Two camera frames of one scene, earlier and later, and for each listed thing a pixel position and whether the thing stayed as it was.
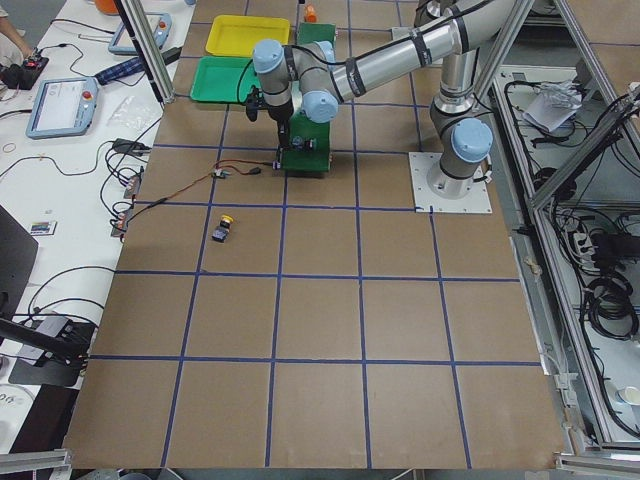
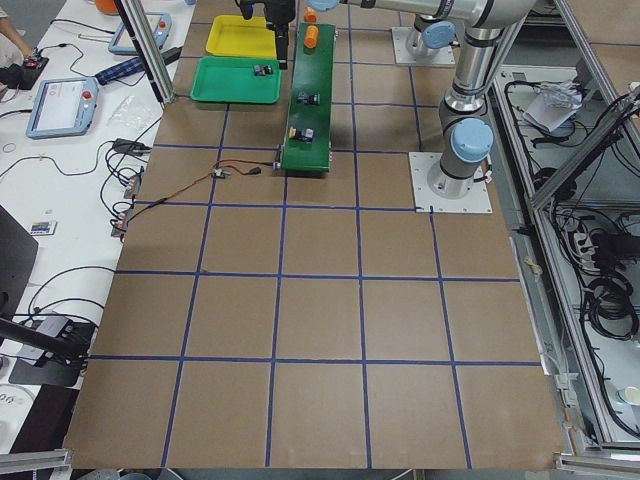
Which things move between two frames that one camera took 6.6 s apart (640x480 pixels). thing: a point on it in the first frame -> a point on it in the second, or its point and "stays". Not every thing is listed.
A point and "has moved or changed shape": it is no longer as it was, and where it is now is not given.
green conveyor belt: x=310 y=147 stays
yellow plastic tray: x=236 y=35 stays
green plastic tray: x=228 y=79 stays
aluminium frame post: x=139 y=29 stays
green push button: x=301 y=145 has moved or changed shape
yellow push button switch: x=221 y=232 -> x=305 y=135
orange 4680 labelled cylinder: x=311 y=15 stays
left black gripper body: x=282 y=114 -> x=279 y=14
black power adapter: x=171 y=55 stays
